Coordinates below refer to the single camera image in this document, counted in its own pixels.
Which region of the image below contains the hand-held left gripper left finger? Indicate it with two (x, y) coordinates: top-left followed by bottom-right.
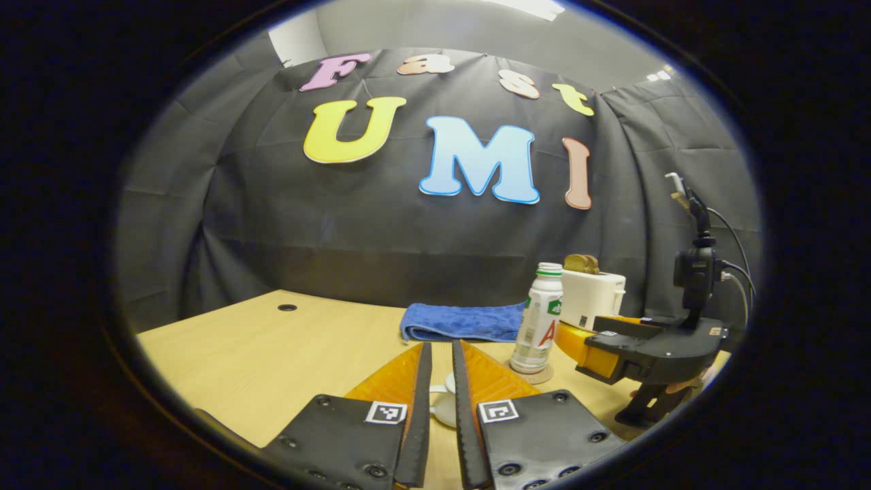
(262, 342), (433, 490)

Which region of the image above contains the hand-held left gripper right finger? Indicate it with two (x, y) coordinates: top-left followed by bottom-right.
(451, 339), (625, 490)

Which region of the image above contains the round wooden coaster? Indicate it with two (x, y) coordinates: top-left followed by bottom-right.
(507, 363), (554, 386)

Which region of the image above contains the white plastic water bottle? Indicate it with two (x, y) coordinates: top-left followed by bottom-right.
(510, 263), (564, 375)

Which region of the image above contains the white toaster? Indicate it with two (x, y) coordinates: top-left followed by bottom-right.
(559, 269), (627, 331)

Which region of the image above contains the blue folded towel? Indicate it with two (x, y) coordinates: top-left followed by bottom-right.
(399, 301), (528, 343)

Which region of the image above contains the ceiling light panel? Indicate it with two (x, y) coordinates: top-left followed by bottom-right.
(483, 0), (565, 21)

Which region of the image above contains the black cable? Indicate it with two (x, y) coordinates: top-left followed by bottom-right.
(706, 206), (757, 321)

